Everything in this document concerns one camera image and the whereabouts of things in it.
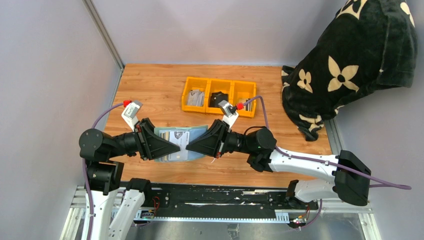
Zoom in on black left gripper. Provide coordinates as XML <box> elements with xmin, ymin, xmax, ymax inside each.
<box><xmin>107</xmin><ymin>117</ymin><xmax>181</xmax><ymax>159</ymax></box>

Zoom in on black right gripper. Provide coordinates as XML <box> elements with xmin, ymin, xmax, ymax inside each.
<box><xmin>186</xmin><ymin>118</ymin><xmax>255</xmax><ymax>159</ymax></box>

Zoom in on white silver credit card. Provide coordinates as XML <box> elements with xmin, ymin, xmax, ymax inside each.
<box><xmin>168</xmin><ymin>130</ymin><xmax>190</xmax><ymax>161</ymax></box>

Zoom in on mint green leather card holder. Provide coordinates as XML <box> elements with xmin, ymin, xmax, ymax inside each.
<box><xmin>154</xmin><ymin>125</ymin><xmax>208</xmax><ymax>162</ymax></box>

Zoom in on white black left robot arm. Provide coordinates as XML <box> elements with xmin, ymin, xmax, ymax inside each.
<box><xmin>79</xmin><ymin>118</ymin><xmax>180</xmax><ymax>240</ymax></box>

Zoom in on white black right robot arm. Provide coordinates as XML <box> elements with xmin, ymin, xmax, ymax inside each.
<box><xmin>186</xmin><ymin>119</ymin><xmax>371</xmax><ymax>209</ymax></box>

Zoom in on silver cards in bin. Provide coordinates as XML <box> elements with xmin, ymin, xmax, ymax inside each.
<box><xmin>186</xmin><ymin>89</ymin><xmax>205</xmax><ymax>107</ymax></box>

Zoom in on striped beige cards in bin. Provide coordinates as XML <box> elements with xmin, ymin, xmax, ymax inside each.
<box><xmin>238</xmin><ymin>98</ymin><xmax>252</xmax><ymax>112</ymax></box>

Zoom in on yellow left plastic bin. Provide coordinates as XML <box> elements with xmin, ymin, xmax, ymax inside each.
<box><xmin>181</xmin><ymin>76</ymin><xmax>211</xmax><ymax>113</ymax></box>

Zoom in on yellow middle plastic bin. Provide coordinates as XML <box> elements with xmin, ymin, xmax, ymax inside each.
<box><xmin>205</xmin><ymin>78</ymin><xmax>234</xmax><ymax>115</ymax></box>

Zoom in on black floral blanket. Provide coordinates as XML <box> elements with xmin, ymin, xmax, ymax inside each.
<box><xmin>281</xmin><ymin>0</ymin><xmax>418</xmax><ymax>142</ymax></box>

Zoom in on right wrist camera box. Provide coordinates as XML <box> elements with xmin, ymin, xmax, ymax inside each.
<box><xmin>218</xmin><ymin>100</ymin><xmax>239</xmax><ymax>129</ymax></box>

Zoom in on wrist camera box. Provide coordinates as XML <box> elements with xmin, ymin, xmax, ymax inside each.
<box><xmin>218</xmin><ymin>100</ymin><xmax>239</xmax><ymax>129</ymax></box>
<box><xmin>121</xmin><ymin>100</ymin><xmax>143</xmax><ymax>131</ymax></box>

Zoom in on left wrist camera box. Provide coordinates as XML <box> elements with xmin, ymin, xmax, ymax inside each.
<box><xmin>121</xmin><ymin>100</ymin><xmax>143</xmax><ymax>131</ymax></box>

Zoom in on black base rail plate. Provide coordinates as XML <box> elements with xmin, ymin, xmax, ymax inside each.
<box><xmin>134</xmin><ymin>183</ymin><xmax>320</xmax><ymax>224</ymax></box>

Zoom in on aluminium frame post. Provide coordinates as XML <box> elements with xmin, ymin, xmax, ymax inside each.
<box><xmin>82</xmin><ymin>0</ymin><xmax>125</xmax><ymax>72</ymax></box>

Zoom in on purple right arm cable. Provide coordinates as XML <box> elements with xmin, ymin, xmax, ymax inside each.
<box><xmin>242</xmin><ymin>95</ymin><xmax>413</xmax><ymax>191</ymax></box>

